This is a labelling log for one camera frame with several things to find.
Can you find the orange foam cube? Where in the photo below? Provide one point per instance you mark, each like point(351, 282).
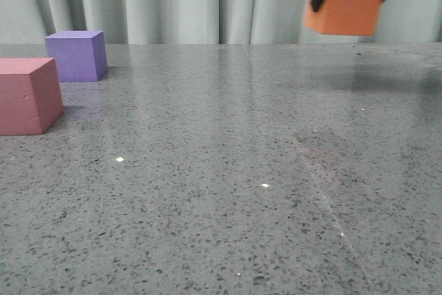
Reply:
point(344, 17)

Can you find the pink foam cube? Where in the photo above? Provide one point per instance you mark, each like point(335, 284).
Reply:
point(30, 95)

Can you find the purple foam cube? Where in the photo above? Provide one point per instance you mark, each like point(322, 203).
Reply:
point(80, 55)

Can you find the grey-green curtain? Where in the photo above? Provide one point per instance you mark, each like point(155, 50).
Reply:
point(164, 21)

